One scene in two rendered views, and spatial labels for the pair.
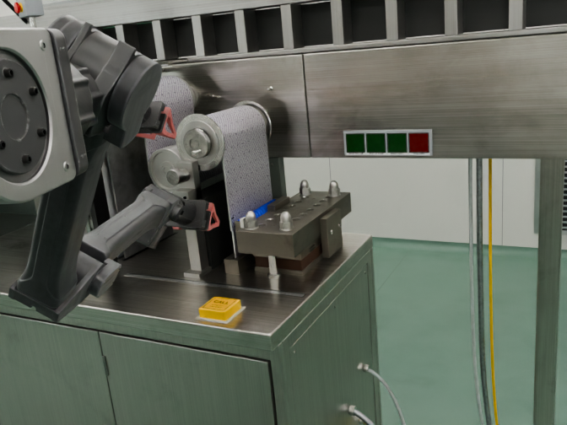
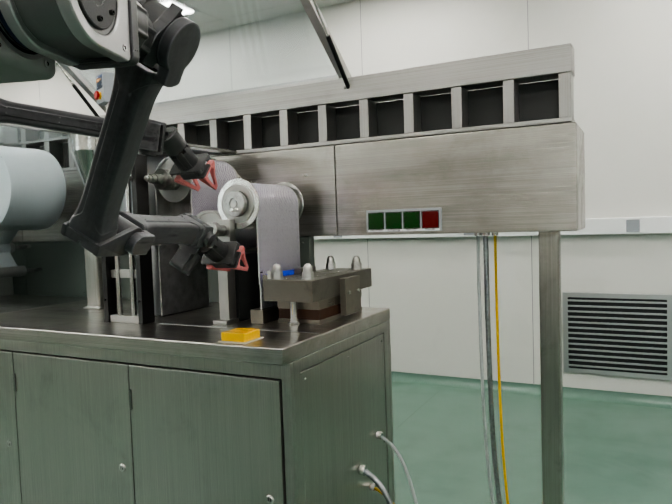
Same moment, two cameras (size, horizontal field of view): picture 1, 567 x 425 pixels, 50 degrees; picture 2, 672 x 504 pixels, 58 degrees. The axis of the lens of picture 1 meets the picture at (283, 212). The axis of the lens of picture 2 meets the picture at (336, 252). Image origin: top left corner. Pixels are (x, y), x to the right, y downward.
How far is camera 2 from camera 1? 0.39 m
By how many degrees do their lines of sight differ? 13
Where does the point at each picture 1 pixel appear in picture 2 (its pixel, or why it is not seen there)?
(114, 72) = (165, 21)
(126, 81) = (173, 27)
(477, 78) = (478, 162)
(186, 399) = (201, 427)
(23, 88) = not seen: outside the picture
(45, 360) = (75, 399)
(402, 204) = (437, 340)
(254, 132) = (287, 205)
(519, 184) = not seen: hidden behind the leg
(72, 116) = (133, 21)
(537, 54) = (526, 142)
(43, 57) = not seen: outside the picture
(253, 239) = (277, 286)
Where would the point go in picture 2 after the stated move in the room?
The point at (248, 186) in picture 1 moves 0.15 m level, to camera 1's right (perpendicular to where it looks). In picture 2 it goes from (278, 250) to (327, 248)
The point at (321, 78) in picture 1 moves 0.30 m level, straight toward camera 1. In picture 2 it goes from (349, 165) to (344, 155)
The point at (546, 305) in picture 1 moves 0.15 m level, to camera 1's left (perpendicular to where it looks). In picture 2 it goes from (549, 381) to (501, 382)
